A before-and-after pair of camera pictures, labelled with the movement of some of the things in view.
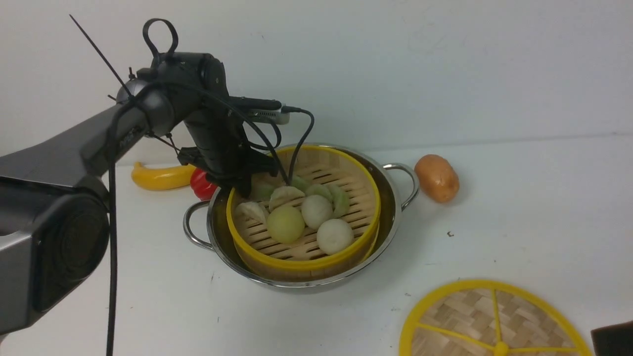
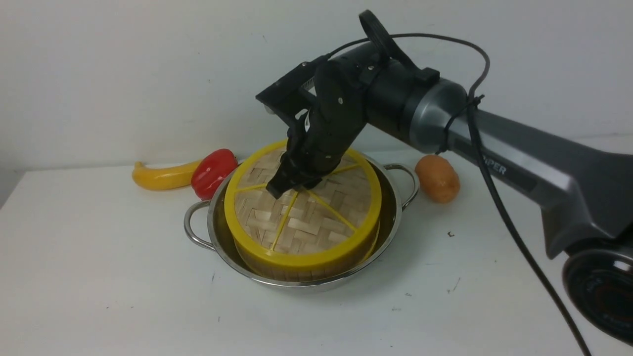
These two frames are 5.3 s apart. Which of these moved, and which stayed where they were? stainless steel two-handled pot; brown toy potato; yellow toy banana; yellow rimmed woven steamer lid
Moved: yellow rimmed woven steamer lid
Stayed: stainless steel two-handled pot; yellow toy banana; brown toy potato
